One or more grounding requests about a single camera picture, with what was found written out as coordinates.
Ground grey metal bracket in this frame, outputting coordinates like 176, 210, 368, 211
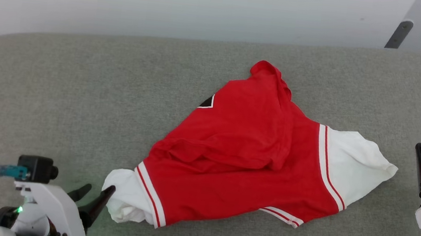
384, 18, 414, 51

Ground grey fabric sofa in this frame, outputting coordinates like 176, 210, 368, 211
0, 8, 421, 236

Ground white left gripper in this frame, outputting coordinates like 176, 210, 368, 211
8, 175, 116, 236

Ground red and white basketball jersey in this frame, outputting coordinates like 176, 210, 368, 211
99, 45, 408, 236

